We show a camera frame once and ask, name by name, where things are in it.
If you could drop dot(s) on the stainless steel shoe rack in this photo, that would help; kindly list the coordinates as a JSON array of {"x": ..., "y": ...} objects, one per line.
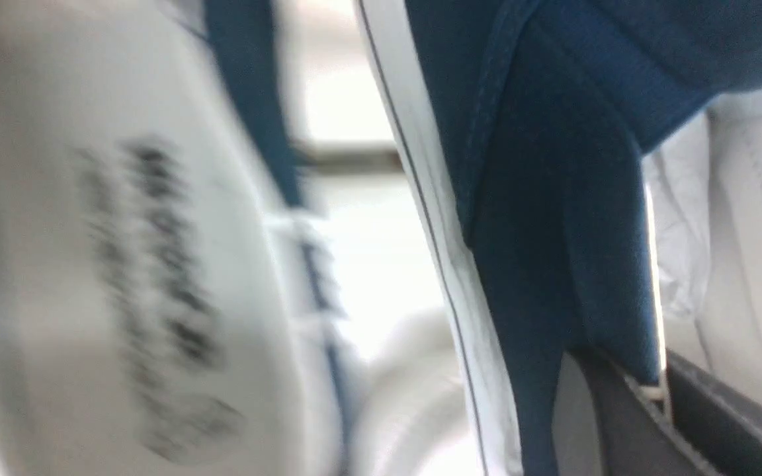
[{"x": 333, "y": 158}]

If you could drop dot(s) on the navy slip-on shoe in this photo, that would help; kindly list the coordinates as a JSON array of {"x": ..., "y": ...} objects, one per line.
[
  {"x": 164, "y": 306},
  {"x": 589, "y": 178}
]

